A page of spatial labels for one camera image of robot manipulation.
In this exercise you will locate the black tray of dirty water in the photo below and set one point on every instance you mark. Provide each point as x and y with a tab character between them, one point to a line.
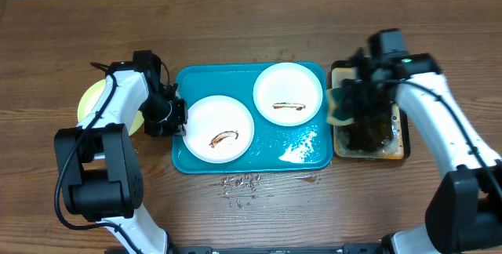
365	141

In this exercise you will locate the teal plastic tray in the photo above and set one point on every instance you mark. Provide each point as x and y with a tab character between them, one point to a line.
275	148

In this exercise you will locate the yellow plate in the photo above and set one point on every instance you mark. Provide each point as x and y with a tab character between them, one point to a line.
91	96

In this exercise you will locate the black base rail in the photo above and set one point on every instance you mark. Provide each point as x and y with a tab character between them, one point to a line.
349	248

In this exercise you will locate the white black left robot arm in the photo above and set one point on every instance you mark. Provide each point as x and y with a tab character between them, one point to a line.
100	182

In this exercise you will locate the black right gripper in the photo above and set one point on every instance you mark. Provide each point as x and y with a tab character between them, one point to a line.
358	111

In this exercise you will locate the white plate with sauce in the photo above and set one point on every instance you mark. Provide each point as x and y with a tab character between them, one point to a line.
287	94
219	129

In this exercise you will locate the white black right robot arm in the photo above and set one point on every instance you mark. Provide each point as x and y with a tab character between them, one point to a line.
465	213

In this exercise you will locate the yellow green sponge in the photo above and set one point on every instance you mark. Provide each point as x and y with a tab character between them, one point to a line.
337	115

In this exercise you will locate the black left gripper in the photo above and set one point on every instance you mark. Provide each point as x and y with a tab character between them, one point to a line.
175	128

